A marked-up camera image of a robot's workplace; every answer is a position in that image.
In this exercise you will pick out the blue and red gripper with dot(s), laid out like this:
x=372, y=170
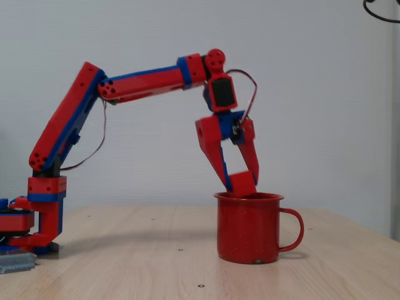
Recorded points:
x=215, y=129

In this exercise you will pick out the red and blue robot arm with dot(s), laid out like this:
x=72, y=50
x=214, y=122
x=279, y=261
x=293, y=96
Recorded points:
x=65, y=118

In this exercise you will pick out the red enamel mug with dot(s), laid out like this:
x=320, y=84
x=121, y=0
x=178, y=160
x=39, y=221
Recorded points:
x=247, y=228

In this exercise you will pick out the red cube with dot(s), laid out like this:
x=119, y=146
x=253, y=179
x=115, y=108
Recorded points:
x=243, y=184

